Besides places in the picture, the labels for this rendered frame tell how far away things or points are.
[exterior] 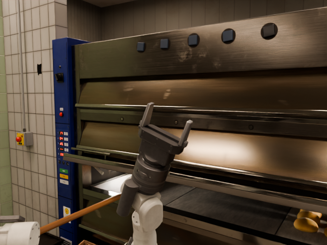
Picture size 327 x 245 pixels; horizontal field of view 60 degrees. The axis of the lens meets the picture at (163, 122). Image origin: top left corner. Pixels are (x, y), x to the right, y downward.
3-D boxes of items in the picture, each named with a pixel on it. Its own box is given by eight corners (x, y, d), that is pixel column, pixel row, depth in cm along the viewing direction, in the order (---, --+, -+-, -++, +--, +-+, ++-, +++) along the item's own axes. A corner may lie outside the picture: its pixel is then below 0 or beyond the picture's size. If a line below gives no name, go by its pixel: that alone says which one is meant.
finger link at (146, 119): (149, 104, 68) (142, 127, 70) (155, 102, 70) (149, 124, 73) (143, 102, 68) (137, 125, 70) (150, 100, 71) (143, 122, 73)
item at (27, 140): (26, 143, 220) (25, 131, 219) (33, 145, 214) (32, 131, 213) (16, 145, 214) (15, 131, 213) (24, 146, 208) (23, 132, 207)
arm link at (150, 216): (164, 198, 73) (164, 229, 80) (144, 177, 79) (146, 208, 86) (142, 210, 69) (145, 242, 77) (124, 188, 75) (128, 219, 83)
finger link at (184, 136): (190, 119, 67) (182, 141, 69) (185, 121, 64) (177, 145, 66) (196, 121, 66) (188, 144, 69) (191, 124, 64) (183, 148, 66)
